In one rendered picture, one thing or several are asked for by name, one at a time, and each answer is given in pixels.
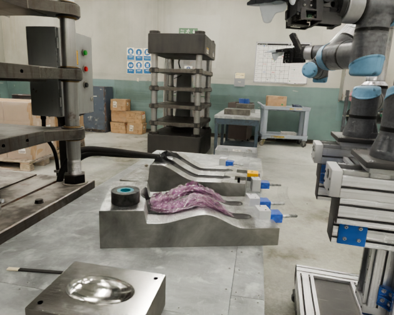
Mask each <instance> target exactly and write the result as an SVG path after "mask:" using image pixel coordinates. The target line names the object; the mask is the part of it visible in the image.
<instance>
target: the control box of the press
mask: <svg viewBox="0 0 394 315"><path fill-rule="evenodd" d="M26 40H27V49H28V64H29V65H34V66H46V67H53V68H58V67H60V66H62V59H61V36H60V28H59V27H56V26H26ZM76 54H77V67H79V68H81V70H83V80H82V81H80V82H78V98H79V116H82V115H84V114H85V113H91V112H94V104H93V65H92V46H91V37H89V36H85V35H82V34H78V33H76ZM30 90H31V106H32V115H33V116H41V122H42V126H46V116H48V117H49V118H51V117H57V119H58V127H62V126H64V125H65V118H64V95H63V82H61V81H59V80H58V79H57V80H52V79H47V80H46V82H32V81H30ZM48 144H49V146H50V147H51V149H52V152H53V154H54V160H55V165H56V169H55V170H54V173H56V175H58V172H59V170H60V168H59V159H58V154H57V151H56V148H55V147H54V145H53V143H52V142H48ZM59 155H60V166H61V165H62V163H63V161H64V160H65V159H66V157H67V154H66V141H65V140H63V141H59Z"/></svg>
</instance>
